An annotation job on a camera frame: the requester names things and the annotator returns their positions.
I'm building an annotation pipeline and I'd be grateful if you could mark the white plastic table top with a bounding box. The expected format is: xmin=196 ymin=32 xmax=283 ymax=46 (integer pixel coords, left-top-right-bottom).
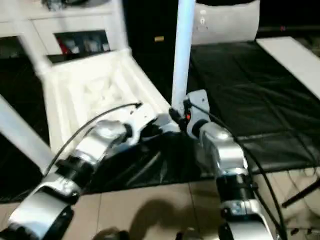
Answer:
xmin=42 ymin=47 xmax=175 ymax=162

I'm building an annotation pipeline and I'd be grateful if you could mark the black work mat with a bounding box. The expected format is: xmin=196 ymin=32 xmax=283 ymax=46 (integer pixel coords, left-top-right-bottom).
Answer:
xmin=0 ymin=39 xmax=320 ymax=202

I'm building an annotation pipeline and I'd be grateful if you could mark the grey cushion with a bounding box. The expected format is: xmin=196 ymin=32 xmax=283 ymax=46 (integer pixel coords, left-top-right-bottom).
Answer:
xmin=192 ymin=0 xmax=262 ymax=47

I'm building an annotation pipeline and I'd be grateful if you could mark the dark right robot foot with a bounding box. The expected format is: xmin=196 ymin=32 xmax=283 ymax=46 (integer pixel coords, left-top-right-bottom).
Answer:
xmin=174 ymin=229 xmax=202 ymax=240

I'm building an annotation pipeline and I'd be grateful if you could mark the dark robot foot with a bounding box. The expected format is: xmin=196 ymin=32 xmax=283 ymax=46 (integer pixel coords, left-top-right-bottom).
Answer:
xmin=93 ymin=230 xmax=130 ymax=240
xmin=174 ymin=229 xmax=202 ymax=240

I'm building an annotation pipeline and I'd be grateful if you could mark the dark left robot foot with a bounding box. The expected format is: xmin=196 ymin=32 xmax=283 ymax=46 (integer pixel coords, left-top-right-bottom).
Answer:
xmin=93 ymin=230 xmax=130 ymax=240

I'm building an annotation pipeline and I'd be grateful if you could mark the white flat board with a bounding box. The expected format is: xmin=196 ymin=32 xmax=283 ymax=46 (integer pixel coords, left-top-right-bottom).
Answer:
xmin=255 ymin=36 xmax=320 ymax=102

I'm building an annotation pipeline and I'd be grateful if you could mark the white cabinet with glass doors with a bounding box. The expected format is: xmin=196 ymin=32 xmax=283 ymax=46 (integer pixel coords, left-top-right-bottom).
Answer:
xmin=0 ymin=0 xmax=127 ymax=57

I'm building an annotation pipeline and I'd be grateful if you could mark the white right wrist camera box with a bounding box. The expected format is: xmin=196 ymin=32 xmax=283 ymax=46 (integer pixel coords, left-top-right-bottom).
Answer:
xmin=185 ymin=89 xmax=210 ymax=122

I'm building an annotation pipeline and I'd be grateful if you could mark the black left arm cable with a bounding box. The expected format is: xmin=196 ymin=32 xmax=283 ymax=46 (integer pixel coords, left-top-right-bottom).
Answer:
xmin=42 ymin=101 xmax=143 ymax=177

